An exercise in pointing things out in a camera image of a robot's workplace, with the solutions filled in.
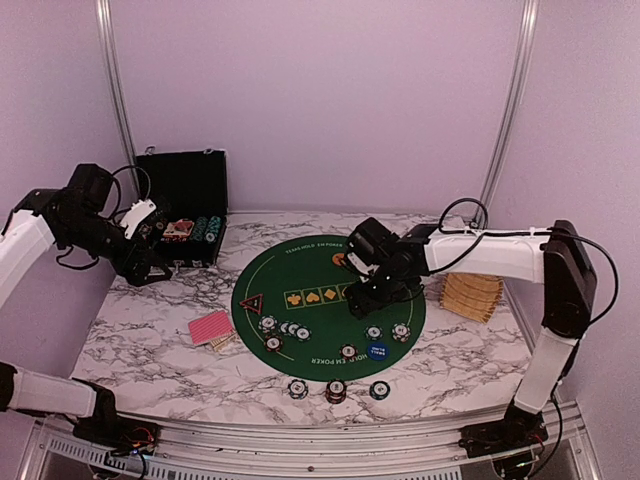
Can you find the left aluminium frame post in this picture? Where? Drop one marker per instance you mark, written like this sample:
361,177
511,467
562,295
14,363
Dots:
116,92

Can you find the blue small blind button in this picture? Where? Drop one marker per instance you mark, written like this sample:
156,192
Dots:
378,351

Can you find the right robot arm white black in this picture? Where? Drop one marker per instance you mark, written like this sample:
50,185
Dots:
555,258

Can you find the orange big blind button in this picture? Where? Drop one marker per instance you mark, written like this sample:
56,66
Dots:
339,259

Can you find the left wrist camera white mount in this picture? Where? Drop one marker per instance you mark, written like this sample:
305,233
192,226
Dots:
143,217

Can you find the aluminium frame post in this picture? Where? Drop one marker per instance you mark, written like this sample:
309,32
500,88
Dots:
116,92
515,94

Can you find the round green poker mat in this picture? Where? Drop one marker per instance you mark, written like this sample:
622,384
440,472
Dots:
301,284

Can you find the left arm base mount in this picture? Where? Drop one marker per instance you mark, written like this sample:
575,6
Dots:
123,436

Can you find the right aluminium frame post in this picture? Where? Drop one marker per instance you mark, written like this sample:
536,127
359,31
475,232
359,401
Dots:
515,94

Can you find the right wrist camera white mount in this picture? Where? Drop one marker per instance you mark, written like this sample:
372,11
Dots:
369,246

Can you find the black poker chip case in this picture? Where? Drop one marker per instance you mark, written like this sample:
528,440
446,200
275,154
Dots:
192,184

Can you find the red backed card deck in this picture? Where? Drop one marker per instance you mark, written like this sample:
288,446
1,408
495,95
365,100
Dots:
210,327

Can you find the woven bamboo tray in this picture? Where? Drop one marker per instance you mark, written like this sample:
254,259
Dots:
472,296

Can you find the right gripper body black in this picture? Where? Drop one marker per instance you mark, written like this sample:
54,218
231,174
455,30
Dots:
388,290

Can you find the green chip row in case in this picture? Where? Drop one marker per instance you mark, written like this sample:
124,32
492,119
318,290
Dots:
199,229

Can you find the card decks in case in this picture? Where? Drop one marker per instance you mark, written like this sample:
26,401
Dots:
178,232

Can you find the teal chips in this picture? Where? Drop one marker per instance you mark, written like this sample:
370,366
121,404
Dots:
295,330

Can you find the teal black chip stack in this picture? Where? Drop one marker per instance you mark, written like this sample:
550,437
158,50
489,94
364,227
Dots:
379,390

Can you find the blue white chip stack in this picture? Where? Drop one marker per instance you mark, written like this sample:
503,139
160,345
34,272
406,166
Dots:
297,389

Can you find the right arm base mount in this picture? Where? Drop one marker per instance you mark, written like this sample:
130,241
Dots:
500,436

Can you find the teal chip row in case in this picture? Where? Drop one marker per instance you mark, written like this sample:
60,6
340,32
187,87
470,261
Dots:
213,229

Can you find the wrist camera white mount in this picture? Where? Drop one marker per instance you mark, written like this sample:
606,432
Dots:
369,246
143,217

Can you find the black red triangle dealer button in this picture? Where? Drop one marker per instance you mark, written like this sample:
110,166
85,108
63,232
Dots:
253,304

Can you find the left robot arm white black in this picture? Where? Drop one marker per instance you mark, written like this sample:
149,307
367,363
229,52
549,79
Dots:
30,292

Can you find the brown black chip stack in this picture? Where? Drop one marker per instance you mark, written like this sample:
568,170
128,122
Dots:
335,391

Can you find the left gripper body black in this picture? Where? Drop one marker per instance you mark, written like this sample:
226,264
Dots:
90,231

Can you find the front aluminium rail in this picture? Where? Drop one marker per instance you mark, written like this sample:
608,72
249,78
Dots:
415,449

